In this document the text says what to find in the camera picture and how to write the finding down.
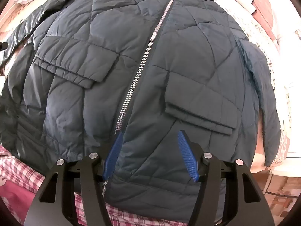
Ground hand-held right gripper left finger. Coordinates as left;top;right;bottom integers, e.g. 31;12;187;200
24;131;124;226

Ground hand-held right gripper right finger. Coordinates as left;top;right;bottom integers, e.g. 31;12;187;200
177;130;276;226

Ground dark teal quilted jacket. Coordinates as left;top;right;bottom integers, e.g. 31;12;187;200
0;0;282;224

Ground pink plaid clothing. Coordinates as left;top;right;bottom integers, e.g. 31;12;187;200
0;145;195;226

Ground beige leaf patterned blanket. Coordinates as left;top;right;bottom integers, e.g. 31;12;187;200
0;0;297;173

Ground red brick patterned cushion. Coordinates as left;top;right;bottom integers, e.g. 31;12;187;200
251;0;277;41

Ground wooden bed frame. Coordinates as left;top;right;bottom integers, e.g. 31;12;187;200
249;168;301;218

